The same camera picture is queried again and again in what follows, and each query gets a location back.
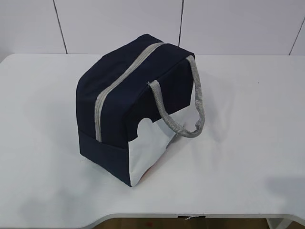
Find black tape on table edge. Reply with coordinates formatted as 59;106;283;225
178;216;206;220

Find navy blue lunch bag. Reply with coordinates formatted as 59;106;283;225
76;34;205;187

